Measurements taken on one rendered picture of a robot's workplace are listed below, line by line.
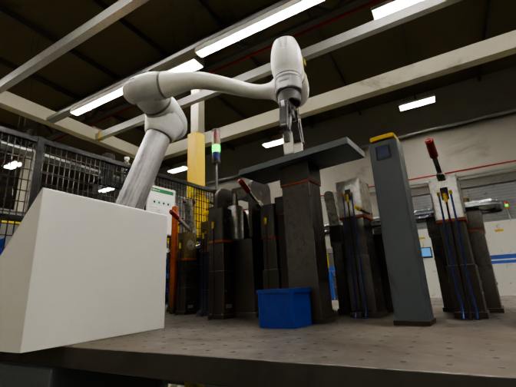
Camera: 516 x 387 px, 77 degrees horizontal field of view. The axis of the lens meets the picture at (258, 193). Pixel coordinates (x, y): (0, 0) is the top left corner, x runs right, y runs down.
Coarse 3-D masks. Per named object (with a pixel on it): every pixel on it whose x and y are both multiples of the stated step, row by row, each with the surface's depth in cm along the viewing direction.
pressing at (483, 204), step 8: (480, 200) 92; (488, 200) 90; (496, 200) 90; (432, 208) 98; (472, 208) 101; (480, 208) 101; (488, 208) 102; (496, 208) 101; (416, 216) 108; (424, 216) 109; (328, 224) 118; (376, 224) 121; (328, 232) 133
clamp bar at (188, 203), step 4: (184, 200) 154; (188, 200) 153; (192, 200) 157; (184, 204) 154; (188, 204) 153; (192, 204) 154; (184, 208) 154; (188, 208) 153; (192, 208) 154; (188, 212) 153; (192, 212) 153; (188, 216) 153; (192, 216) 153; (188, 220) 152; (192, 220) 152; (188, 224) 152; (192, 224) 152; (192, 228) 151
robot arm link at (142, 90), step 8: (152, 72) 122; (128, 80) 126; (136, 80) 122; (144, 80) 121; (152, 80) 120; (128, 88) 124; (136, 88) 122; (144, 88) 121; (152, 88) 121; (128, 96) 125; (136, 96) 124; (144, 96) 123; (152, 96) 123; (160, 96) 123; (144, 104) 127; (152, 104) 126; (160, 104) 127; (168, 104) 131; (144, 112) 131; (152, 112) 129
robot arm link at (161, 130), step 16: (160, 112) 130; (176, 112) 135; (144, 128) 135; (160, 128) 131; (176, 128) 136; (144, 144) 129; (160, 144) 130; (144, 160) 125; (160, 160) 131; (128, 176) 123; (144, 176) 123; (128, 192) 119; (144, 192) 123
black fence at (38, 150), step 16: (0, 128) 146; (0, 144) 146; (16, 144) 151; (48, 144) 161; (48, 160) 161; (112, 160) 188; (32, 176) 153; (160, 176) 214; (32, 192) 151; (208, 192) 250; (16, 208) 146; (144, 208) 201; (0, 224) 140; (16, 224) 145
